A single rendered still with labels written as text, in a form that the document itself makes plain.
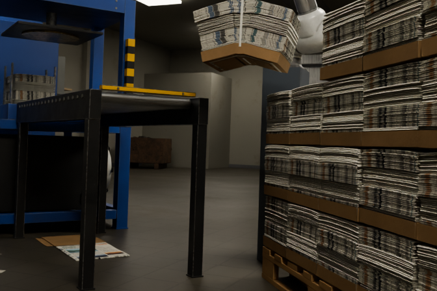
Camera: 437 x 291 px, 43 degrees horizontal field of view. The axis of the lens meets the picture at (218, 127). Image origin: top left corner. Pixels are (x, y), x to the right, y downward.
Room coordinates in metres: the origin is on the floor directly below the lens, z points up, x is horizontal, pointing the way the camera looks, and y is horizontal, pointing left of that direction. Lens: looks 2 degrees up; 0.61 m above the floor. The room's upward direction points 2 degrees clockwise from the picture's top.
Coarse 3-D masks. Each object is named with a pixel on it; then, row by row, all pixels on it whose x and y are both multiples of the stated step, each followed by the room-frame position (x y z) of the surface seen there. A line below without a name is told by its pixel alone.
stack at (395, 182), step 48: (288, 96) 2.24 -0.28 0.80; (336, 96) 1.85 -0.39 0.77; (384, 96) 1.55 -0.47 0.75; (288, 144) 2.27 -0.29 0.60; (336, 192) 1.82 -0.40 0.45; (384, 192) 1.54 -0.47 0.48; (288, 240) 2.20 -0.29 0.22; (336, 240) 1.80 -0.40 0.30; (384, 240) 1.53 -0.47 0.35; (288, 288) 2.23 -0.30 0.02; (336, 288) 1.83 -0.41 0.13; (384, 288) 1.52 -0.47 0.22
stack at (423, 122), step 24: (432, 0) 1.34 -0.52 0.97; (432, 24) 1.34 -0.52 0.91; (432, 72) 1.34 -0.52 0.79; (432, 96) 1.34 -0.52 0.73; (432, 120) 1.32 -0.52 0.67; (432, 168) 1.33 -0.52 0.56; (432, 192) 1.32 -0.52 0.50; (432, 216) 1.33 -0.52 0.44; (432, 264) 1.32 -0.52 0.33; (432, 288) 1.32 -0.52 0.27
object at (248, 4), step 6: (234, 0) 2.23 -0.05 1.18; (246, 0) 2.21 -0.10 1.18; (252, 0) 2.21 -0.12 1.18; (234, 6) 2.23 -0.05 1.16; (240, 6) 2.22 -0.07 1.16; (246, 6) 2.21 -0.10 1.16; (234, 12) 2.23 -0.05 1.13; (240, 12) 2.22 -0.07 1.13; (246, 12) 2.21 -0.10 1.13; (234, 18) 2.23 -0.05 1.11; (240, 18) 2.22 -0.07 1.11; (246, 18) 2.21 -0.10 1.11; (234, 24) 2.23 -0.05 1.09; (246, 24) 2.21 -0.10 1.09; (246, 30) 2.22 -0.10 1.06; (246, 36) 2.22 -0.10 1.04; (240, 54) 2.22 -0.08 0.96
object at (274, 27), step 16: (256, 0) 2.20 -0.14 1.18; (256, 16) 2.20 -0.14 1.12; (272, 16) 2.18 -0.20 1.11; (288, 16) 2.17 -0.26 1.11; (256, 32) 2.20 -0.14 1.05; (272, 32) 2.18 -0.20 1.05; (288, 32) 2.19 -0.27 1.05; (272, 48) 2.18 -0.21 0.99; (288, 48) 2.28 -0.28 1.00; (256, 64) 2.42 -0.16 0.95; (272, 64) 2.23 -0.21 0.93
